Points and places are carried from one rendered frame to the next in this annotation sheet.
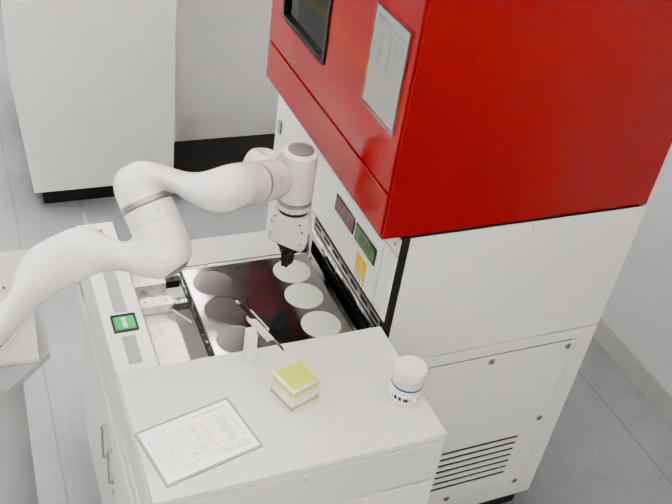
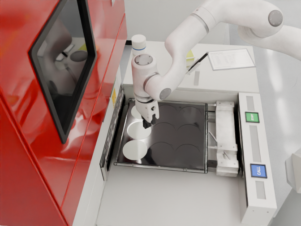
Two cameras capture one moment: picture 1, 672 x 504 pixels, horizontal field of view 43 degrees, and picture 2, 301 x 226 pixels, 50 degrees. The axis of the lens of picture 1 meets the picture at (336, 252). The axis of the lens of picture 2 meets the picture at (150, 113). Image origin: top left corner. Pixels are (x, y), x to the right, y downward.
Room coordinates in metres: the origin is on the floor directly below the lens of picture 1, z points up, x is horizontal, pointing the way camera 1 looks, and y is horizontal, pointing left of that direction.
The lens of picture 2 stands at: (2.37, 0.63, 1.98)
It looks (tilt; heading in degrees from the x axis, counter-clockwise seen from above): 47 degrees down; 216
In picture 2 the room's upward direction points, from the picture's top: 2 degrees counter-clockwise
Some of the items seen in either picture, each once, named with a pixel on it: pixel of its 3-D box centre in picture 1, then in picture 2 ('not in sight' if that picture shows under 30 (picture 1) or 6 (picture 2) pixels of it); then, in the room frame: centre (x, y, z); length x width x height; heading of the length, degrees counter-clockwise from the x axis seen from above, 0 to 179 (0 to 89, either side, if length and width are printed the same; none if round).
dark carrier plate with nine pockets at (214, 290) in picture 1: (265, 303); (163, 132); (1.63, 0.15, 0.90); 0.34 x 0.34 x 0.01; 28
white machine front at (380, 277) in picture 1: (326, 211); (98, 146); (1.90, 0.04, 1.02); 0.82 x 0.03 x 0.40; 28
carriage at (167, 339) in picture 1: (162, 335); (225, 138); (1.49, 0.38, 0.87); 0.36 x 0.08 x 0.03; 28
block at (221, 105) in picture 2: not in sight; (225, 105); (1.35, 0.30, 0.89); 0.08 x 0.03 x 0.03; 118
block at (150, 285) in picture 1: (148, 285); (227, 165); (1.63, 0.45, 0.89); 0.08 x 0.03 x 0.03; 118
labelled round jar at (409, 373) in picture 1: (407, 381); (139, 46); (1.32, -0.20, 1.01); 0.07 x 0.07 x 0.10
